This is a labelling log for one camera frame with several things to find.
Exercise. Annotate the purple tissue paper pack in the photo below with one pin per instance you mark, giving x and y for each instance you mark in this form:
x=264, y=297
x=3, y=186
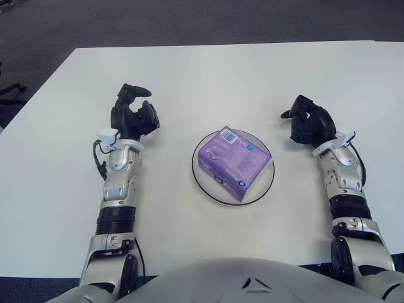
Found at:
x=233, y=158

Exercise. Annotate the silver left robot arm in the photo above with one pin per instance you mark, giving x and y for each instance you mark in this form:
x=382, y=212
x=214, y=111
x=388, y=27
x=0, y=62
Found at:
x=120, y=186

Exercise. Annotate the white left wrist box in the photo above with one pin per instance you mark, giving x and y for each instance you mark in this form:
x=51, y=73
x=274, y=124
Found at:
x=107, y=137

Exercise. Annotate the white plate black rim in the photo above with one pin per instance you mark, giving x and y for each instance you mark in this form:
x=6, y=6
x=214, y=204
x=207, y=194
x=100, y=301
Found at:
x=203, y=186

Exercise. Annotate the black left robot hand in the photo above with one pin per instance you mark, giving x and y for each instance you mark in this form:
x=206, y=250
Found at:
x=123, y=120

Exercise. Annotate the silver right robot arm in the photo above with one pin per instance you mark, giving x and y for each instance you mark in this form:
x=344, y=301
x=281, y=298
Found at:
x=342, y=180

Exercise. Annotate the black office chair base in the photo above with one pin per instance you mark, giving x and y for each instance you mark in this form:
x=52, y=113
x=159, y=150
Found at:
x=14, y=88

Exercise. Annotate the grey robot torso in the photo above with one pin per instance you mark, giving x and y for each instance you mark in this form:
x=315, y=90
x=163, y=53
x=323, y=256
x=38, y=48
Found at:
x=221, y=284

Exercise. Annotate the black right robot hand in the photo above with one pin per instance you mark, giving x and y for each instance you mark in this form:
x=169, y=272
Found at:
x=315, y=126

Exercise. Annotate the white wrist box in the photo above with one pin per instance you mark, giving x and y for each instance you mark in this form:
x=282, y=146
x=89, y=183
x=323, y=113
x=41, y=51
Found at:
x=107, y=137
x=345, y=139

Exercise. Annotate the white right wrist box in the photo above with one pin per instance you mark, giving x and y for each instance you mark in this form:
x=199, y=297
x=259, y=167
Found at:
x=345, y=139

